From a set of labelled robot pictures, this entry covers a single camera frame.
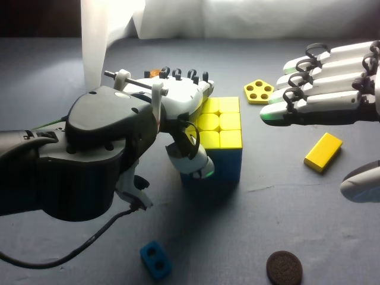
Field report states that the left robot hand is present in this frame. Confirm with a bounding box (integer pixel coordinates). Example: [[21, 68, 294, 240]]
[[123, 66, 216, 181]]

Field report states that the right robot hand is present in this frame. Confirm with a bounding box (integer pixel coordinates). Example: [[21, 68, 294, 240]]
[[259, 40, 380, 204]]

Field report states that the Rubik's cube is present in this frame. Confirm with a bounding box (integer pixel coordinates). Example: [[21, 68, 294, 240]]
[[179, 96, 244, 186]]

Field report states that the yellow rectangular block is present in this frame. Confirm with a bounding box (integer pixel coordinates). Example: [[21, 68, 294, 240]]
[[303, 132, 344, 175]]

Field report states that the yellow pentagon block with holes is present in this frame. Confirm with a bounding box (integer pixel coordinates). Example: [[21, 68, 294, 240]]
[[243, 78, 278, 105]]

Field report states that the grey table cloth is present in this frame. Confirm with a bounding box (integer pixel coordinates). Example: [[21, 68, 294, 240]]
[[0, 37, 380, 285]]

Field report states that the chocolate sandwich cookie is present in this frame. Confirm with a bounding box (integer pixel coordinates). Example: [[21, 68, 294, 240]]
[[265, 250, 303, 285]]

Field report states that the blue two-hole block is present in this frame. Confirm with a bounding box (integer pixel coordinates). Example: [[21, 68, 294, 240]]
[[139, 240, 173, 281]]

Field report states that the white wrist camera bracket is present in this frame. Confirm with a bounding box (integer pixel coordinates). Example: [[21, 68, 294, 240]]
[[103, 69, 170, 212]]

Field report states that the thick black cable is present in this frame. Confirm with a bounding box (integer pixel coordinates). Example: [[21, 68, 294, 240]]
[[0, 209, 140, 270]]

